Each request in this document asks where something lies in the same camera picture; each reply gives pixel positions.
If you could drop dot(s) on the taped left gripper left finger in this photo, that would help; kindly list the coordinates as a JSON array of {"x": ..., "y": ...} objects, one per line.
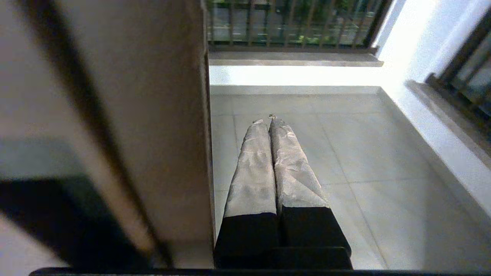
[{"x": 253, "y": 180}]

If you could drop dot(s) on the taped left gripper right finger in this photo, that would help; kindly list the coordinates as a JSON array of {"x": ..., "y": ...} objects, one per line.
[{"x": 295, "y": 176}]

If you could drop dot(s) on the brown framed sliding glass door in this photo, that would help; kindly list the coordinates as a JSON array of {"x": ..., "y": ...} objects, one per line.
[{"x": 153, "y": 115}]

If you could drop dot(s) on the long grey stone sill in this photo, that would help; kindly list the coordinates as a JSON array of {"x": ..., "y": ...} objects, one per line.
[{"x": 295, "y": 58}]

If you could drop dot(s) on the wide black balcony railing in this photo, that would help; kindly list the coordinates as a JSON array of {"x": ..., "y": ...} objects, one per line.
[{"x": 287, "y": 23}]

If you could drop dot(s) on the short grey stone sill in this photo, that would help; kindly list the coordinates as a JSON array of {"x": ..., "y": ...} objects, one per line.
[{"x": 448, "y": 115}]

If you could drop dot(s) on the brown framed fixed glass panel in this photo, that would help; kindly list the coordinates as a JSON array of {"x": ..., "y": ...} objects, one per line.
[{"x": 23, "y": 96}]

